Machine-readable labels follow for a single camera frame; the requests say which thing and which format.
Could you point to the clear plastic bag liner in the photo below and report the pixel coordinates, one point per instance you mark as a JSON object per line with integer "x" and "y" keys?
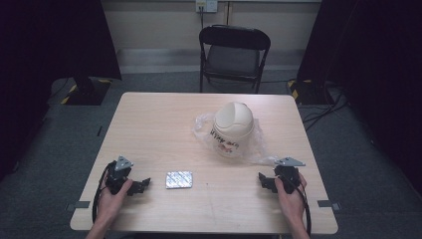
{"x": 259, "y": 147}

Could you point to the person's right hand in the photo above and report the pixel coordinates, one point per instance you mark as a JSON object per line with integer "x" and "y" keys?
{"x": 290, "y": 200}

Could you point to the silver blister pill pack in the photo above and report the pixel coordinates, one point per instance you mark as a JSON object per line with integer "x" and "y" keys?
{"x": 179, "y": 179}

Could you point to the white wall socket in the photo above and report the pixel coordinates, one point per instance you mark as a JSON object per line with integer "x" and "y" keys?
{"x": 206, "y": 6}

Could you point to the black stand base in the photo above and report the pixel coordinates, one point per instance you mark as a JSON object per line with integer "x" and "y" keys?
{"x": 308, "y": 92}
{"x": 87, "y": 90}

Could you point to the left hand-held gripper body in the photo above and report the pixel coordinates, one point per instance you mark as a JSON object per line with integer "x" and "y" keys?
{"x": 119, "y": 172}

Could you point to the black curtain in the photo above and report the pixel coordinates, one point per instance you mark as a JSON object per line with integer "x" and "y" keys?
{"x": 49, "y": 73}
{"x": 371, "y": 76}

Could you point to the black folding chair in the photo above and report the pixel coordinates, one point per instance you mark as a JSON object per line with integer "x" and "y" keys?
{"x": 234, "y": 58}

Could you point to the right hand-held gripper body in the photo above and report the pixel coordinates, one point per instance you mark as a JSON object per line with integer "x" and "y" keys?
{"x": 288, "y": 173}

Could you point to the person's left hand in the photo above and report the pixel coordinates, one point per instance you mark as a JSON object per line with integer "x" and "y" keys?
{"x": 113, "y": 202}

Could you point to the cream desktop trash can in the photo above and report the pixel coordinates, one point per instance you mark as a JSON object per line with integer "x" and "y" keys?
{"x": 232, "y": 128}

